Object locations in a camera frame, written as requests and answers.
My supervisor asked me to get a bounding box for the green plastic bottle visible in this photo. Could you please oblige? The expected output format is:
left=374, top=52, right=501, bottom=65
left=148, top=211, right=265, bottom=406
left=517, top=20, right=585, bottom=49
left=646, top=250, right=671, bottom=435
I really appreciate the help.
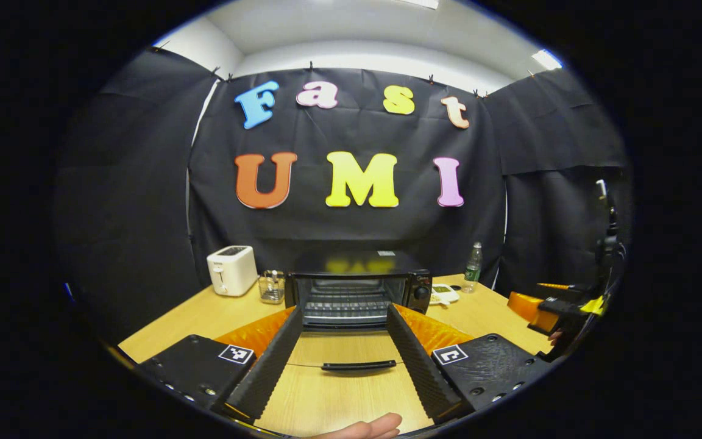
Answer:
left=462, top=242, right=484, bottom=294

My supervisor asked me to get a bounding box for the white toaster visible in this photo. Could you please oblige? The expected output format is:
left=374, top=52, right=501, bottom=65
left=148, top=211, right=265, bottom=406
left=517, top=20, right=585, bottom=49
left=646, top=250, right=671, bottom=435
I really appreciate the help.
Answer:
left=207, top=245, right=259, bottom=298

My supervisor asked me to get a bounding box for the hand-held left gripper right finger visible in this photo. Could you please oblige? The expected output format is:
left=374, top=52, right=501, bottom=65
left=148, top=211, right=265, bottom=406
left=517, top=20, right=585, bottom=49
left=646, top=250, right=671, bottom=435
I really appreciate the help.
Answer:
left=386, top=303, right=553, bottom=424

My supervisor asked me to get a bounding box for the small ceiling light panel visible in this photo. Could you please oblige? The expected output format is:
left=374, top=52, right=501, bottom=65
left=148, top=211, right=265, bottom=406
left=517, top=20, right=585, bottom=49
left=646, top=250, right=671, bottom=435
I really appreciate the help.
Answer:
left=531, top=49, right=564, bottom=71

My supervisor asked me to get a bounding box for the black electric oven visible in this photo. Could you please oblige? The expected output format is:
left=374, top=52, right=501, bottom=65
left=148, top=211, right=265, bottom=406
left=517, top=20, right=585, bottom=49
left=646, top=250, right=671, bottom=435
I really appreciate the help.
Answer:
left=284, top=250, right=434, bottom=374

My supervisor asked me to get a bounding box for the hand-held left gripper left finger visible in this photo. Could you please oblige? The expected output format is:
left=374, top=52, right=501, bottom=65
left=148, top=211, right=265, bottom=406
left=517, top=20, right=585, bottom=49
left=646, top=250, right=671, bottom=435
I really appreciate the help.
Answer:
left=138, top=305, right=304, bottom=421

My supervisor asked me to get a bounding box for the metal wire basket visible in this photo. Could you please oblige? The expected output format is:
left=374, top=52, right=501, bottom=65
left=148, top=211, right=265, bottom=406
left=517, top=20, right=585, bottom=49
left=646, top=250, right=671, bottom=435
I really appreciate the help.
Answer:
left=258, top=270, right=286, bottom=305

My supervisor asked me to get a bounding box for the black backdrop cloth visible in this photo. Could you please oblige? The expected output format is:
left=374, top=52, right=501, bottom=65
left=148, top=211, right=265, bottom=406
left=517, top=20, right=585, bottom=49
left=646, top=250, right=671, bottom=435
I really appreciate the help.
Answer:
left=52, top=46, right=632, bottom=342

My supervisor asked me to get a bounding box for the small white kitchen timer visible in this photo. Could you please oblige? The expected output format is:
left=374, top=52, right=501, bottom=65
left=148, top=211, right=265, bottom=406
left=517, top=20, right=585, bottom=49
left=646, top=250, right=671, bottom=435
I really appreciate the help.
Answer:
left=430, top=284, right=460, bottom=305

